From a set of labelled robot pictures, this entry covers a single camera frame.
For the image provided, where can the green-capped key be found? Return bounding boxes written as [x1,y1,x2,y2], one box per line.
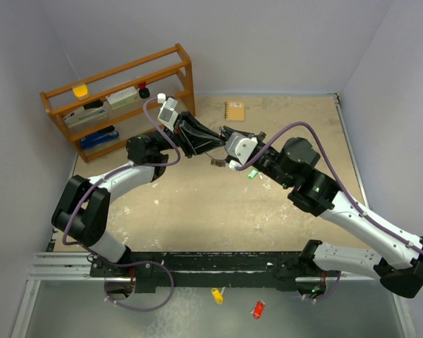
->
[247,169,260,180]

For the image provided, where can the white black stapler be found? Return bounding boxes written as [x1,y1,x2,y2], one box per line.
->
[63,99,111,127]

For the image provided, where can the orange wooden shelf rack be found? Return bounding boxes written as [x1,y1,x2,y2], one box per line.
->
[39,44,195,163]

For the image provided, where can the white cardboard box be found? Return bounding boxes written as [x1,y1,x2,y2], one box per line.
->
[106,87,139,110]

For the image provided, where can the brown spiral notebook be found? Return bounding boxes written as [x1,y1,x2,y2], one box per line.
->
[225,101,245,122]

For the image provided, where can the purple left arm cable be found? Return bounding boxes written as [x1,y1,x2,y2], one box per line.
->
[61,98,181,246]

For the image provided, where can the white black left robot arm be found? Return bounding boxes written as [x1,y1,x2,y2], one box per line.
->
[51,112,228,276]

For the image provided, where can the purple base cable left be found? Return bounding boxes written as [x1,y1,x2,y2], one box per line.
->
[103,261,176,313]

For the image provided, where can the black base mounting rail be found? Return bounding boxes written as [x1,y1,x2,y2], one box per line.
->
[90,240,338,294]

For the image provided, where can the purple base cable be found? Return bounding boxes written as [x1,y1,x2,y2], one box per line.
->
[103,261,176,313]
[301,267,343,303]

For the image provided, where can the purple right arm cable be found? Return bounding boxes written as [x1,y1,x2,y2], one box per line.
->
[235,121,423,263]

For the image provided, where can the metal keyring with carabiner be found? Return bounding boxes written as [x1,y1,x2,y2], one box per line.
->
[204,129,226,168]

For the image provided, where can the blue stapler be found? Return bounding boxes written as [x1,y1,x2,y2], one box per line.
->
[80,125,119,149]

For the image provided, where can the yellow-capped key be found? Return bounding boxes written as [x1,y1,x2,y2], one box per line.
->
[211,287,226,304]

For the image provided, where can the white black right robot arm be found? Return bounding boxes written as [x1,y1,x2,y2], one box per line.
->
[220,127,423,299]

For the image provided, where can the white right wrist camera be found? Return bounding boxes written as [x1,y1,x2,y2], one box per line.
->
[224,132,258,170]

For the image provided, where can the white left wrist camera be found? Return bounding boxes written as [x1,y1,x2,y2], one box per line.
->
[157,93,178,132]

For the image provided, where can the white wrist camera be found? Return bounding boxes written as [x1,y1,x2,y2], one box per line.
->
[224,132,258,170]
[157,93,178,132]

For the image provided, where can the black red stamp bottle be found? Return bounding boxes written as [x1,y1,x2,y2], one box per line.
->
[137,82,150,99]

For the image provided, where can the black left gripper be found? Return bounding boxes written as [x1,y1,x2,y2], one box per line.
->
[149,111,226,159]

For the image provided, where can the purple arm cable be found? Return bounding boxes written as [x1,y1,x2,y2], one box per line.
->
[235,121,423,263]
[61,98,181,246]

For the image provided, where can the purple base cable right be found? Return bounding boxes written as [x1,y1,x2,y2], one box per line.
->
[301,267,343,303]

